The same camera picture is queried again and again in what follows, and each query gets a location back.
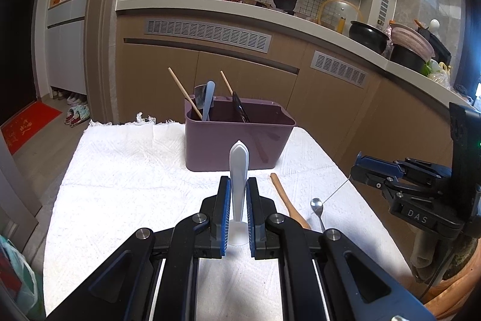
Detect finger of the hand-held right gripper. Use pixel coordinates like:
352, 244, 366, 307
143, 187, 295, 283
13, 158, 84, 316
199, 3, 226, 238
350, 152, 404, 190
398, 156, 453, 181

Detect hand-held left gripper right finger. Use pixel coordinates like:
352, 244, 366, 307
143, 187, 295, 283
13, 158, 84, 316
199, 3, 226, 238
246, 177, 437, 321

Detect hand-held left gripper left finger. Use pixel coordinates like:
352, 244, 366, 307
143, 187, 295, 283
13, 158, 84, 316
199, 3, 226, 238
45, 176, 231, 321

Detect white plastic spoon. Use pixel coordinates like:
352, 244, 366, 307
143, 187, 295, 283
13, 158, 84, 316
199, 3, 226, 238
228, 141, 252, 246

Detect purple utensil holder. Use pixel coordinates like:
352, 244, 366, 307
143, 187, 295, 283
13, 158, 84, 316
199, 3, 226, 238
184, 94, 297, 172

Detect black-handled utensil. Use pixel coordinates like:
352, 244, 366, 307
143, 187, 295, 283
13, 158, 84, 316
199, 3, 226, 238
232, 91, 252, 124

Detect light blue plastic spatula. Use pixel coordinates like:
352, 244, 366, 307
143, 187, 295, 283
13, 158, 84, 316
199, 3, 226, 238
201, 80, 216, 122

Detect metal spatula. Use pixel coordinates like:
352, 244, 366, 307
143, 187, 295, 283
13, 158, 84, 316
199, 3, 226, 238
194, 84, 215, 109

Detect person's right hand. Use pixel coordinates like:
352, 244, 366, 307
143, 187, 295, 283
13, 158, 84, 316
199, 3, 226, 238
409, 231, 442, 282

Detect wooden spoon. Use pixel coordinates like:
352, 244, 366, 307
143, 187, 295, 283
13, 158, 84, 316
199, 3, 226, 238
270, 173, 312, 230

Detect small metal spoon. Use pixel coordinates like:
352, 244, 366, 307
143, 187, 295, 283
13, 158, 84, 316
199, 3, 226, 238
310, 198, 327, 233

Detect brown kitchen cabinet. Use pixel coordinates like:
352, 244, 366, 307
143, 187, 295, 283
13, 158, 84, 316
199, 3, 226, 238
86, 11, 463, 186

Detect clear plastic bag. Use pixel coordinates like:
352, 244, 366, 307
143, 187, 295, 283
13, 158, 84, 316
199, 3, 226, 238
426, 61, 472, 101

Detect white textured tablecloth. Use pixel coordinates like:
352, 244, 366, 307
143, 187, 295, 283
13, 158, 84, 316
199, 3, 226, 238
43, 112, 425, 321

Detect short grey vent grille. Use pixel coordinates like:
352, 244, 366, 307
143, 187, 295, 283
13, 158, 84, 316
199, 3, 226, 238
310, 51, 369, 88

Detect black pot under colander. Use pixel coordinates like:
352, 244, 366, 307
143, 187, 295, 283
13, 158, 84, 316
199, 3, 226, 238
390, 43, 427, 73

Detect black box appliance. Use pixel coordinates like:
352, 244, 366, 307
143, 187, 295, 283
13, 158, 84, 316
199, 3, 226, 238
417, 26, 452, 65

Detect pink plastic colander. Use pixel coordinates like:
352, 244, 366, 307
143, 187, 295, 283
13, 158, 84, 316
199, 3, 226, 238
391, 25, 436, 56

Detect orange cloth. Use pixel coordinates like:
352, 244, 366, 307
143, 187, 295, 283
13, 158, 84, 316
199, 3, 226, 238
423, 261, 481, 321

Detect wooden chopstick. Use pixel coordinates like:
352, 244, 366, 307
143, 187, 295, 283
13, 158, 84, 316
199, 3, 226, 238
220, 71, 234, 95
168, 67, 204, 120

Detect black cooking pot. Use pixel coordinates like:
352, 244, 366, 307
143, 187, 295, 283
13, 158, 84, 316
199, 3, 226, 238
349, 21, 391, 54

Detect glass pot lid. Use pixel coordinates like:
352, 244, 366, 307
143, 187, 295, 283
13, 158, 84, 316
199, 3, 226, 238
319, 0, 364, 34

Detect long grey vent grille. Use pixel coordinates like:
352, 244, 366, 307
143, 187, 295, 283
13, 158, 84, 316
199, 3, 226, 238
144, 19, 272, 54

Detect white stone countertop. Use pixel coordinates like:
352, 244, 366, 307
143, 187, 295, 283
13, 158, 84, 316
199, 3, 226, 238
116, 0, 474, 107

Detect colourful plastic bag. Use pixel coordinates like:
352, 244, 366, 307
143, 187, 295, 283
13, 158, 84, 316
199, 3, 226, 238
0, 234, 38, 314

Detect red door mat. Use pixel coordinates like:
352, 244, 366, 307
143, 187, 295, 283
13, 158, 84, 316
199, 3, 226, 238
0, 102, 63, 156

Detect white shoe cabinet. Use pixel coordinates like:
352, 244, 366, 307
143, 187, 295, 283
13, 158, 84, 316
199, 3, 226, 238
35, 0, 102, 100

